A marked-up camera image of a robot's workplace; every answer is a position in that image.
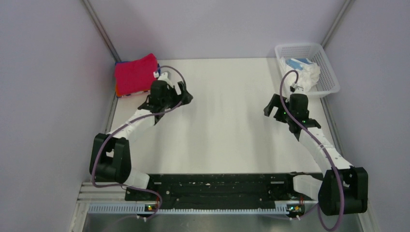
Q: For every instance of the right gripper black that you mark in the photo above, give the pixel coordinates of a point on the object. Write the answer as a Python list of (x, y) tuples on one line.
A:
[(275, 102)]

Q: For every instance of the magenta t shirt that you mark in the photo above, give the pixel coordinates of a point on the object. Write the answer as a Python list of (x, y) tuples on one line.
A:
[(149, 61)]

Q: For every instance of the white crumpled t shirt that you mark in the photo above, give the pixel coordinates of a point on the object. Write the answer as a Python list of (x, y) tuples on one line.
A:
[(308, 71)]

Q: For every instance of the blue folded t shirt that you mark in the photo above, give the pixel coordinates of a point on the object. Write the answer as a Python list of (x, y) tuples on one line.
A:
[(158, 69)]

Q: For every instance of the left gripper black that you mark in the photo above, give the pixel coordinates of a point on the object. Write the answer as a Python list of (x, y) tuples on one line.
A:
[(171, 88)]

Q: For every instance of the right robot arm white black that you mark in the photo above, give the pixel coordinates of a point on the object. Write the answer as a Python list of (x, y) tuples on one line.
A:
[(344, 185)]

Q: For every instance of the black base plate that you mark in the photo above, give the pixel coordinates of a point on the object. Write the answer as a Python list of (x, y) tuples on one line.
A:
[(218, 191)]

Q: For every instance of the pink folded t shirt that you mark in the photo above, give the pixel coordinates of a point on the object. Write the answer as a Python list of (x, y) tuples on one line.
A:
[(139, 93)]

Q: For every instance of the white cable duct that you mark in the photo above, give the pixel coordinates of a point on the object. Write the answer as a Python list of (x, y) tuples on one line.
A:
[(137, 208)]

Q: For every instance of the white plastic basket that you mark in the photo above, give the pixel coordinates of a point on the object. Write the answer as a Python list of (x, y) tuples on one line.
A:
[(327, 83)]

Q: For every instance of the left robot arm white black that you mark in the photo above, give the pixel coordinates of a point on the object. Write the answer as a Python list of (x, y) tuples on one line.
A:
[(111, 154)]

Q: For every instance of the aluminium rail frame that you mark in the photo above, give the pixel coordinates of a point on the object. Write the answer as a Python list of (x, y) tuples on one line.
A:
[(226, 155)]

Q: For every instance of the orange folded t shirt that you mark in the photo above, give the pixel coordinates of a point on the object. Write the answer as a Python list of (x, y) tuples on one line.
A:
[(118, 94)]

